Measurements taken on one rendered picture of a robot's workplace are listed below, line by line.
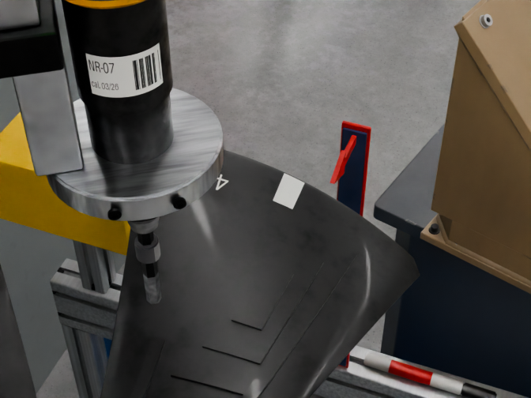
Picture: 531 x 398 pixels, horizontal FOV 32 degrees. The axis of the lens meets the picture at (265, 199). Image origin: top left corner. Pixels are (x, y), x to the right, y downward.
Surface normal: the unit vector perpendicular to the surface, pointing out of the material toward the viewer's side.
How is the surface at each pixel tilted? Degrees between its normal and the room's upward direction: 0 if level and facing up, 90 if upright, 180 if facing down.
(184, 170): 0
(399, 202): 0
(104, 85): 90
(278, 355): 10
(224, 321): 7
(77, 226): 90
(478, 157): 90
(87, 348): 90
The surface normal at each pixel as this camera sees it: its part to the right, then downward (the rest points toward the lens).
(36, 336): 0.93, 0.25
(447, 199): -0.61, 0.55
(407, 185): 0.00, -0.72
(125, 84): 0.18, 0.68
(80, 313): -0.36, 0.65
